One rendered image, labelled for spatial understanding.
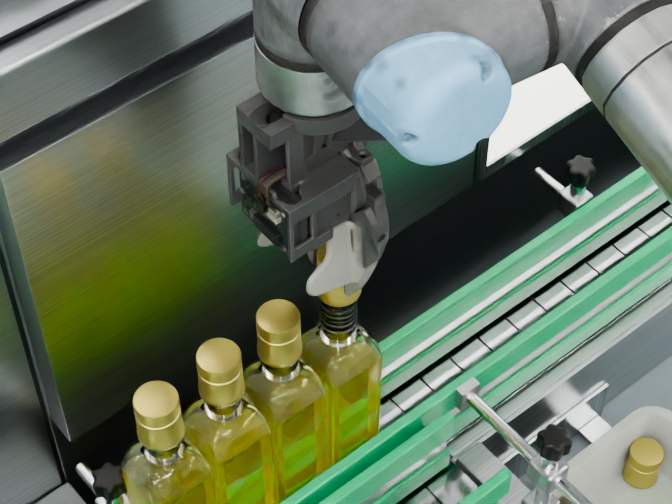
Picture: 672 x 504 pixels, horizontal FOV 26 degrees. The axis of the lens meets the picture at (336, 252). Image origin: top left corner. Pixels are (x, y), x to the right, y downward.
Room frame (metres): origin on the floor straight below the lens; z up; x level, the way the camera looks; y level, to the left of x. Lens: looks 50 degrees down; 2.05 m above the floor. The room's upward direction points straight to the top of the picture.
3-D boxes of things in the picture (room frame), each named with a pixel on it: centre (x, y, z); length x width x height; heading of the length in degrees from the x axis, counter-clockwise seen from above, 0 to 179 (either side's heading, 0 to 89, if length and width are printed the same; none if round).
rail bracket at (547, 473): (0.68, -0.17, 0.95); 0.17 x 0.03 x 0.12; 39
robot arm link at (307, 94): (0.69, 0.01, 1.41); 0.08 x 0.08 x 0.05
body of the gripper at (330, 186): (0.69, 0.02, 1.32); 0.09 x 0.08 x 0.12; 129
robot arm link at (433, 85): (0.61, -0.05, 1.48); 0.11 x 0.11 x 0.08; 32
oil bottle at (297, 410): (0.67, 0.04, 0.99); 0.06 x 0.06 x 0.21; 40
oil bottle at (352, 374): (0.70, 0.00, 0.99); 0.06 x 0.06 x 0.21; 39
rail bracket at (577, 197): (0.98, -0.23, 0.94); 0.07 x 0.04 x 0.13; 39
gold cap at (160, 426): (0.59, 0.13, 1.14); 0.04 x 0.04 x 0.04
